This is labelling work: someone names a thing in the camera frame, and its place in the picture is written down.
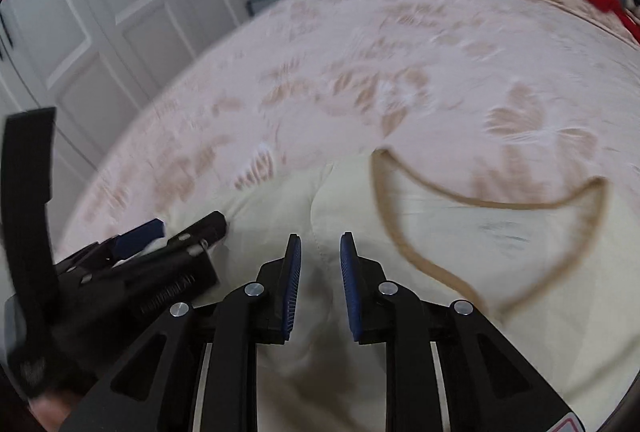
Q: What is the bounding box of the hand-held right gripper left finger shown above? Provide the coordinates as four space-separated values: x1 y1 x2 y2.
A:
60 235 303 432

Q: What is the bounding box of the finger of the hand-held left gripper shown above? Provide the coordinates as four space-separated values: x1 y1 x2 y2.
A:
165 211 229 259
55 218 167 269

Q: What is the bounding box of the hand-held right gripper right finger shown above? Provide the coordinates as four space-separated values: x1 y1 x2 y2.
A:
340 231 587 432

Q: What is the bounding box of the bed with floral bedspread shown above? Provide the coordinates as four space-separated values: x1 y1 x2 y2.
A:
55 0 640 263

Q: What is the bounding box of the white panelled wardrobe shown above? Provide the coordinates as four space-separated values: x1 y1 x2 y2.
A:
0 0 268 218

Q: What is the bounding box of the cream quilted jacket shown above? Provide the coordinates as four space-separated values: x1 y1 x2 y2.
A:
165 147 640 432

